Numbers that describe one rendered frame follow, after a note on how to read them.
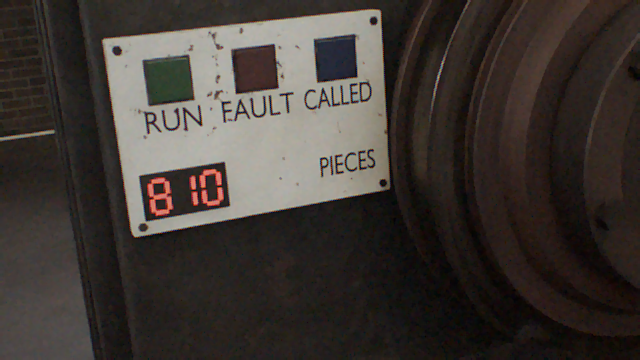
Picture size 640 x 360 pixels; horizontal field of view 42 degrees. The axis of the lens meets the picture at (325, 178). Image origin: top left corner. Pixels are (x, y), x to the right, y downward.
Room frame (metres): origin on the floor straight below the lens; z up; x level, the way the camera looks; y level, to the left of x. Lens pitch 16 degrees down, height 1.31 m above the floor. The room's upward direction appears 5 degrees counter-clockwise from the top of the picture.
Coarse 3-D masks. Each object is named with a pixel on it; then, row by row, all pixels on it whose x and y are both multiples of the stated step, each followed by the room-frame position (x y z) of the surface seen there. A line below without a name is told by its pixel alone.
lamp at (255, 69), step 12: (264, 48) 0.76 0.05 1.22; (240, 60) 0.75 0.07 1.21; (252, 60) 0.75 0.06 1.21; (264, 60) 0.76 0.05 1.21; (240, 72) 0.75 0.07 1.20; (252, 72) 0.75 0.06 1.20; (264, 72) 0.76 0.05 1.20; (240, 84) 0.75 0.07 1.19; (252, 84) 0.75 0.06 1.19; (264, 84) 0.76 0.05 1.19; (276, 84) 0.76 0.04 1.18
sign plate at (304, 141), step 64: (128, 64) 0.72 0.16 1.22; (192, 64) 0.74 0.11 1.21; (128, 128) 0.72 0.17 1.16; (192, 128) 0.74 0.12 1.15; (256, 128) 0.76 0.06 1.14; (320, 128) 0.78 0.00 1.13; (384, 128) 0.80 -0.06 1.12; (128, 192) 0.72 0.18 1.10; (192, 192) 0.73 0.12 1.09; (256, 192) 0.76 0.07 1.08; (320, 192) 0.78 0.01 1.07
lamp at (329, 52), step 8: (328, 40) 0.78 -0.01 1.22; (336, 40) 0.78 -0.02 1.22; (344, 40) 0.79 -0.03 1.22; (352, 40) 0.79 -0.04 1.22; (320, 48) 0.78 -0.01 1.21; (328, 48) 0.78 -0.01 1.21; (336, 48) 0.78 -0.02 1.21; (344, 48) 0.79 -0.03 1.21; (352, 48) 0.79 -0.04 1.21; (320, 56) 0.78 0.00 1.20; (328, 56) 0.78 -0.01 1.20; (336, 56) 0.78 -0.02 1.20; (344, 56) 0.78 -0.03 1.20; (352, 56) 0.79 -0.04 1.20; (320, 64) 0.78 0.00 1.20; (328, 64) 0.78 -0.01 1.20; (336, 64) 0.78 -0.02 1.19; (344, 64) 0.78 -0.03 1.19; (352, 64) 0.79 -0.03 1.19; (320, 72) 0.78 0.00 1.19; (328, 72) 0.78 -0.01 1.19; (336, 72) 0.78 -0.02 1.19; (344, 72) 0.78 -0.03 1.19; (352, 72) 0.79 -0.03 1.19
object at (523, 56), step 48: (528, 0) 0.68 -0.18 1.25; (576, 0) 0.69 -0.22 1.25; (624, 0) 0.69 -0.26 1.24; (528, 48) 0.68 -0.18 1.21; (576, 48) 0.68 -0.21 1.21; (480, 96) 0.67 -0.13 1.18; (528, 96) 0.67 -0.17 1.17; (480, 144) 0.67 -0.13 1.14; (528, 144) 0.66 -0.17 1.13; (480, 192) 0.67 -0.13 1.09; (528, 192) 0.66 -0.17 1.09; (480, 240) 0.69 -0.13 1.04; (528, 240) 0.67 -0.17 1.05; (528, 288) 0.68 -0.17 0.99; (576, 288) 0.68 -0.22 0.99; (624, 288) 0.69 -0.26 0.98
